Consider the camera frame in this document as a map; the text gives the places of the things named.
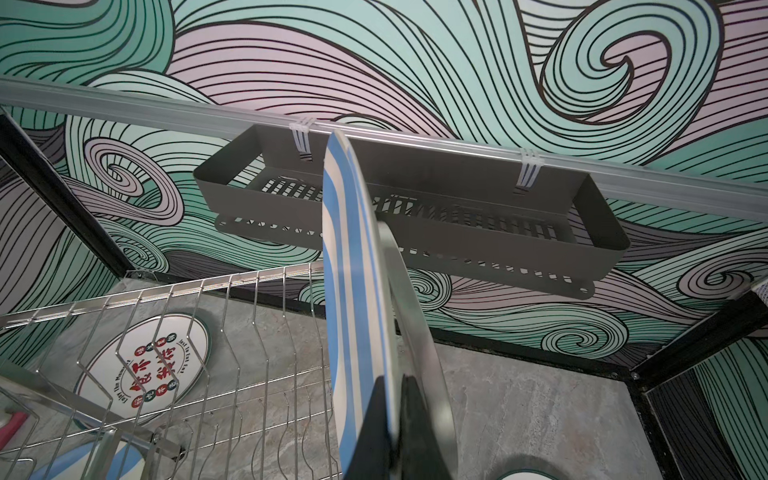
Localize aluminium wall rail back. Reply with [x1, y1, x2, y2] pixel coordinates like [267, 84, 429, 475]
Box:
[0, 74, 768, 224]

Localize white plate dark cloud motif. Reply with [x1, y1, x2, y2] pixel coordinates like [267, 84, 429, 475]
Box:
[498, 469, 556, 480]

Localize blue striped plate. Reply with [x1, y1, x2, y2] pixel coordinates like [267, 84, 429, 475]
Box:
[322, 130, 401, 479]
[30, 441, 145, 480]

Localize black wall shelf basket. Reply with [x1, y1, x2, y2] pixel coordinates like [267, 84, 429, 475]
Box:
[193, 125, 630, 299]

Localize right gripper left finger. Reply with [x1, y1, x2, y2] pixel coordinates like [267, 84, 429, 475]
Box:
[343, 377, 392, 480]

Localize steel wire dish rack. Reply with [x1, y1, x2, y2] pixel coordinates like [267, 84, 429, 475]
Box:
[1, 262, 342, 479]

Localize white plate red characters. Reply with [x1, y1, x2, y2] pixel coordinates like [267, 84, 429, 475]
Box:
[74, 313, 211, 424]

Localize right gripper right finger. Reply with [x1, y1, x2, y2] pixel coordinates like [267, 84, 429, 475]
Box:
[398, 375, 451, 480]

